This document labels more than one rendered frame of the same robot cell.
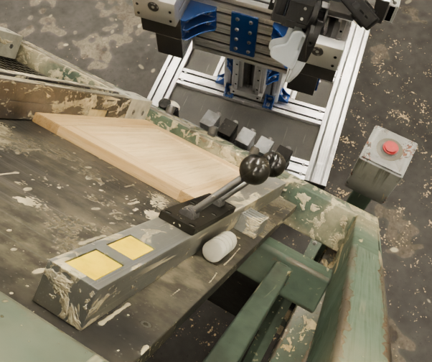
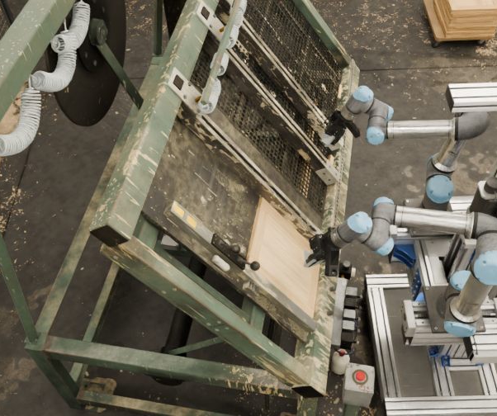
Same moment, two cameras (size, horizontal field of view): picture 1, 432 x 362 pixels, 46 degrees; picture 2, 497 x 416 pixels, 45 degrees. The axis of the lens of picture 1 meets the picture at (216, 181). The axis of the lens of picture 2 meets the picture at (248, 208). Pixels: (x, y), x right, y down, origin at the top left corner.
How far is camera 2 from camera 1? 1.79 m
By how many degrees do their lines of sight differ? 39
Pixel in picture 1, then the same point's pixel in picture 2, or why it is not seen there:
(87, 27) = not seen: hidden behind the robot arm
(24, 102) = (260, 190)
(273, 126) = (417, 363)
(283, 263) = (249, 319)
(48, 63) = (331, 199)
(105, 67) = not seen: hidden behind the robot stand
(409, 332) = not seen: outside the picture
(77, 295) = (168, 208)
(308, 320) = (251, 376)
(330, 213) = (308, 360)
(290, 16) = (313, 245)
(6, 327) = (145, 184)
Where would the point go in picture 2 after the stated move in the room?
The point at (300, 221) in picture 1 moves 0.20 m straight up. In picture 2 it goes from (299, 349) to (300, 328)
